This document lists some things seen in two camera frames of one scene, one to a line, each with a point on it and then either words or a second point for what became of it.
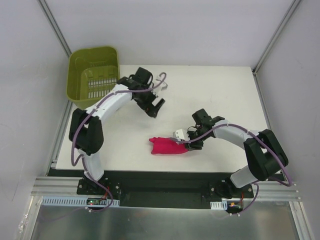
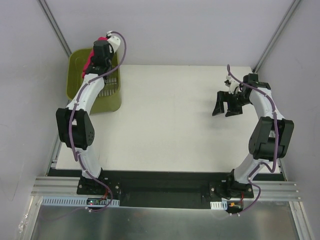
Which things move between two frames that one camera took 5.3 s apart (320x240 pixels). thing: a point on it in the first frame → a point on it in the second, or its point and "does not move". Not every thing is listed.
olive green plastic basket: x=91 y=72 does not move
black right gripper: x=192 y=141 → x=230 y=100
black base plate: x=161 y=188 does not move
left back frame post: x=46 y=10 does not move
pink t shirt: x=166 y=146 → x=90 y=56
